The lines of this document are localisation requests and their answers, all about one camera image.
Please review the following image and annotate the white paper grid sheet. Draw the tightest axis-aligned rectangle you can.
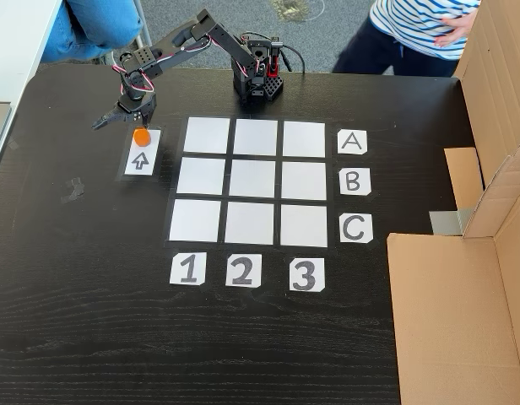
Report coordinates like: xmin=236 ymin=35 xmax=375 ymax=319
xmin=165 ymin=115 xmax=331 ymax=250

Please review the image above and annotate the striped-shirt person's hand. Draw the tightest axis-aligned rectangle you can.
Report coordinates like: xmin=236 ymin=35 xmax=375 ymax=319
xmin=435 ymin=14 xmax=474 ymax=47

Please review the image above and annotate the paper sheet with arrow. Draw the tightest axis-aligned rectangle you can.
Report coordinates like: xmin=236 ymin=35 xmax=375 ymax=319
xmin=122 ymin=128 xmax=162 ymax=177

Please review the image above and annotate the metal table leg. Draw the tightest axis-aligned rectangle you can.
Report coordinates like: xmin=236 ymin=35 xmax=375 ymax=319
xmin=133 ymin=0 xmax=154 ymax=48

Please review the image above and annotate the person in blue trousers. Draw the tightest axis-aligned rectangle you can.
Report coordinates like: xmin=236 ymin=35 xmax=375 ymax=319
xmin=38 ymin=0 xmax=145 ymax=64

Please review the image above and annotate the white side table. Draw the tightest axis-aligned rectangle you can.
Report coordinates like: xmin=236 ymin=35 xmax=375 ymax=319
xmin=0 ymin=0 xmax=65 ymax=181

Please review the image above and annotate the paper label number 1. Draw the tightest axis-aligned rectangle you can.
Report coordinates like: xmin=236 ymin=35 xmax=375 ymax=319
xmin=169 ymin=251 xmax=208 ymax=287

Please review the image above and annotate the paper label number 2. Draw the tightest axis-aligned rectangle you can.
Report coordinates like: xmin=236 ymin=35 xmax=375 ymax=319
xmin=225 ymin=253 xmax=263 ymax=289

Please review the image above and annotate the paper label letter A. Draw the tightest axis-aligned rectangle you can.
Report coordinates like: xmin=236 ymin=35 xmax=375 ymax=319
xmin=337 ymin=129 xmax=368 ymax=156

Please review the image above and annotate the paper label letter B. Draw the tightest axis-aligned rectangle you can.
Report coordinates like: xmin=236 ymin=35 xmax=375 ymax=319
xmin=339 ymin=167 xmax=372 ymax=196

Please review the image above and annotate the paper label number 3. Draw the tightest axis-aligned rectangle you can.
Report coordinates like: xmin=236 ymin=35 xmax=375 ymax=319
xmin=289 ymin=257 xmax=327 ymax=292

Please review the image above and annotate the paper label letter C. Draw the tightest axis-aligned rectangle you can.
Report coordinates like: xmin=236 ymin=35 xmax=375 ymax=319
xmin=339 ymin=213 xmax=374 ymax=244

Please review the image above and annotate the person in striped shirt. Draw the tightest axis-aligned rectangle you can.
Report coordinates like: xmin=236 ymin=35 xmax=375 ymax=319
xmin=332 ymin=0 xmax=483 ymax=78

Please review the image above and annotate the grey tape strip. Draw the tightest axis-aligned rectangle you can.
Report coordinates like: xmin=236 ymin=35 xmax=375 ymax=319
xmin=428 ymin=208 xmax=473 ymax=236

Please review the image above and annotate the brown cardboard box screen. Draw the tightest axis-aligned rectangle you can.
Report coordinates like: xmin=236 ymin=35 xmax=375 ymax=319
xmin=386 ymin=0 xmax=520 ymax=405

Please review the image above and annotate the black power cable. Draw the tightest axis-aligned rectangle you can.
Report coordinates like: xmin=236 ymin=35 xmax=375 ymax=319
xmin=279 ymin=43 xmax=306 ymax=74

